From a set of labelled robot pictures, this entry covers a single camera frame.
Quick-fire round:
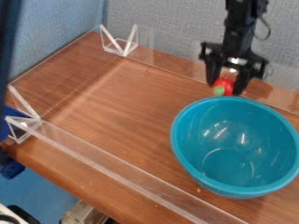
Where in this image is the white object under table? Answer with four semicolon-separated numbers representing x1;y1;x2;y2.
60;200;108;224

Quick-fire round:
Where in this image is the clear acrylic front barrier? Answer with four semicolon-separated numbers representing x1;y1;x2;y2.
6;116;247;224

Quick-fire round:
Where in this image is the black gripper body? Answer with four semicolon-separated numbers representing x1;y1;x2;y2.
199;42;269;79

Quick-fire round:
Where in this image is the red toy strawberry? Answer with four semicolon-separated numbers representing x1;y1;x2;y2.
213;77;234;96

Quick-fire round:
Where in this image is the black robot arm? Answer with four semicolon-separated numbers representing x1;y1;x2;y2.
199;0;270;96

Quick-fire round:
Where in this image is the black white object corner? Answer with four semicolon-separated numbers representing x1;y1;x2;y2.
0;204;42;224

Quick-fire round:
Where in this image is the clear acrylic back barrier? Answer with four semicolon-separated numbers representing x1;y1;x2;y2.
98;24;299;115

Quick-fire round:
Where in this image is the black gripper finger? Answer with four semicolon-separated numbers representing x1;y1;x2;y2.
233;68;251;95
206;56;222;86

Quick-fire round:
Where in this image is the blue plastic bowl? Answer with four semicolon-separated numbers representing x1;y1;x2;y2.
170;96;299;199

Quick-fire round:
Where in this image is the clear acrylic left barrier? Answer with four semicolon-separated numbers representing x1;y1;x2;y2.
8;31;103;117

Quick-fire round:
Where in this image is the blue clamp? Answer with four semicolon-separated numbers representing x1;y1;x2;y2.
0;106;28;179

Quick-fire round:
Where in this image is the clear acrylic barrier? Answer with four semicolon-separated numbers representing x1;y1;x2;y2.
8;31;103;117
98;24;299;115
6;116;247;224

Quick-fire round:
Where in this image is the black cable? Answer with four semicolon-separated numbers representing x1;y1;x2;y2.
255;14;273;42

